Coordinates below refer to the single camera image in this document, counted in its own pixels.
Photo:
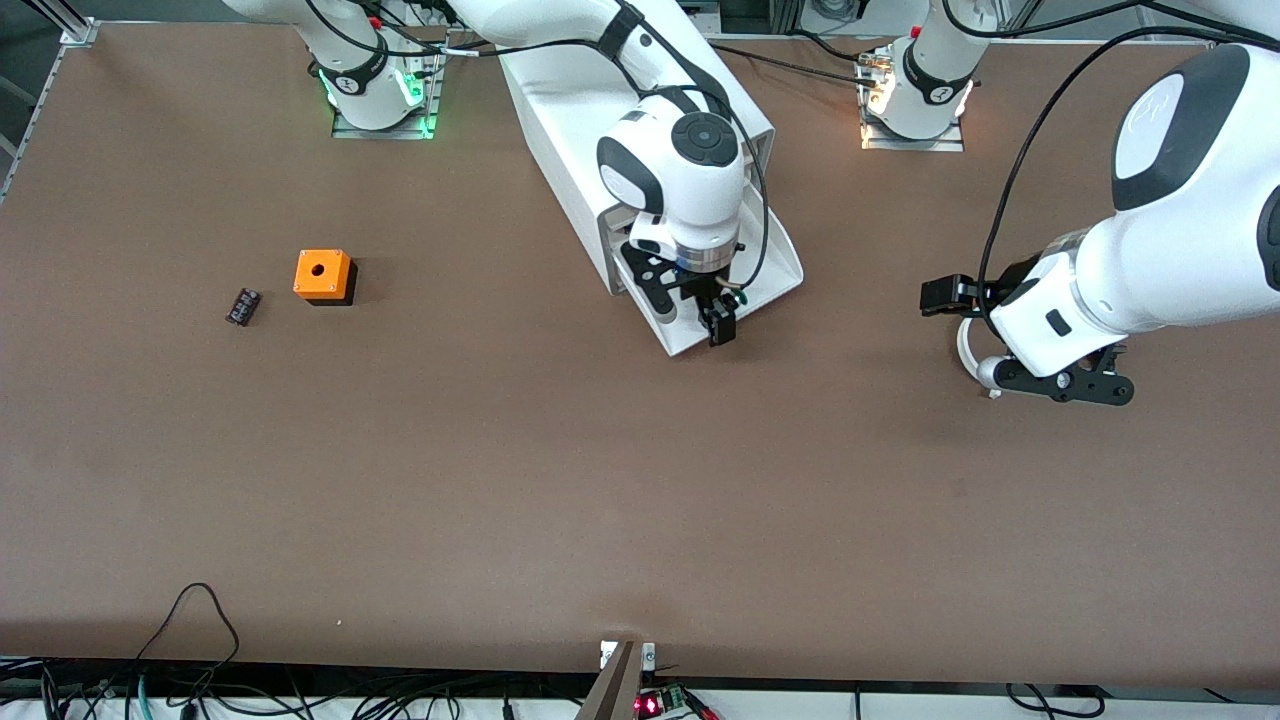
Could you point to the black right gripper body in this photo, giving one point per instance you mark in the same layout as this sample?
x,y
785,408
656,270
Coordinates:
x,y
706,289

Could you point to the orange box with hole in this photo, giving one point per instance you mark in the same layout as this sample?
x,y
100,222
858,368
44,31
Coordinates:
x,y
322,272

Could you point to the metal camera bracket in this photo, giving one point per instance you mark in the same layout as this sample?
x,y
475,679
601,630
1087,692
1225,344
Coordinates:
x,y
615,690

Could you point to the circuit board with red light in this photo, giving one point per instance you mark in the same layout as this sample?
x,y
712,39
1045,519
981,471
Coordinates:
x,y
650,705

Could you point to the white drawer cabinet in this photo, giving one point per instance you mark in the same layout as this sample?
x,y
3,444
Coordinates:
x,y
560,110

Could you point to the small black capacitor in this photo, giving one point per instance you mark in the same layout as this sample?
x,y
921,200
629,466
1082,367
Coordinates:
x,y
243,307

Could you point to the aluminium frame profile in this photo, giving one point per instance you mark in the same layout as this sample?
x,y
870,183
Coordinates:
x,y
78,32

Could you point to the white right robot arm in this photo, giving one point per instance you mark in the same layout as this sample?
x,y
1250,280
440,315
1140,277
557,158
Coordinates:
x,y
690,190

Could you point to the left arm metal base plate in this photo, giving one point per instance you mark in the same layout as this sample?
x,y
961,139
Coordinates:
x,y
915,145

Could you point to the white curved plastic arc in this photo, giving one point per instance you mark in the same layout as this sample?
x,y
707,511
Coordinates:
x,y
961,345

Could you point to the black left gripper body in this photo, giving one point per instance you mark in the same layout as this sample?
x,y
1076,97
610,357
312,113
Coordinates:
x,y
1012,280

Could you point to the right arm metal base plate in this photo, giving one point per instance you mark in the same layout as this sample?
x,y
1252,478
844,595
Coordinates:
x,y
385,133

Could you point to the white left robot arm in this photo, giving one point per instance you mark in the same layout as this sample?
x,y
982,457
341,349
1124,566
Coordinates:
x,y
1150,270

